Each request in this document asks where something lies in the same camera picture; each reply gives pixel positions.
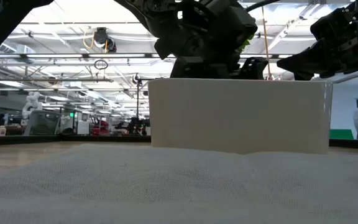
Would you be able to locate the green board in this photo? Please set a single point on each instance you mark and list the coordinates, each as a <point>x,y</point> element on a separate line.
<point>340,134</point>

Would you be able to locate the black metal table frame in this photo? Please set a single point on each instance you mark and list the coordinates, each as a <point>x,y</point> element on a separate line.
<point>42,140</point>

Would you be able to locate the red machine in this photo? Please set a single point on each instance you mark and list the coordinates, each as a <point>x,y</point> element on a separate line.
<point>99,127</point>

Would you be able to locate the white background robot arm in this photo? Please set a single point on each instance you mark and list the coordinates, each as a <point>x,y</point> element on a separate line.
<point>31,102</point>

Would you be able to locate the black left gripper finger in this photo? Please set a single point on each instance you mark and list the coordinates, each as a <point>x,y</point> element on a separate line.
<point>253,68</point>

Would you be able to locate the black hanging ceiling device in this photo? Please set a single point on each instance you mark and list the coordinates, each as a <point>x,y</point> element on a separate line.
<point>102,37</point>

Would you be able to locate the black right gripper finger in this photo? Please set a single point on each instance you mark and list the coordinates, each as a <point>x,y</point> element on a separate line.
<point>303,62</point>

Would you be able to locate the white paper cup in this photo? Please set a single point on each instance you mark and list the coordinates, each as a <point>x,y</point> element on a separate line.
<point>2,130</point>

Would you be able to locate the black background robot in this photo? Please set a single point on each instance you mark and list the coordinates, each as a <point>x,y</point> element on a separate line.
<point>134,126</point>

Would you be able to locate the black pole stand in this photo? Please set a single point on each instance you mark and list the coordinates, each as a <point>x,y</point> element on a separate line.
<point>138,102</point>

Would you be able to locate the pale plastic tupperware container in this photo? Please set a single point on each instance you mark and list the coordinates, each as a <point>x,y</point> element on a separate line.
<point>241,115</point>

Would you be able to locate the grey cloth mat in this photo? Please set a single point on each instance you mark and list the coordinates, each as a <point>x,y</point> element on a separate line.
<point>179,186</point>

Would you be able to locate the white cabinet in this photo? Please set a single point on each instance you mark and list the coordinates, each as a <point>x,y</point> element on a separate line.
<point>82,127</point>

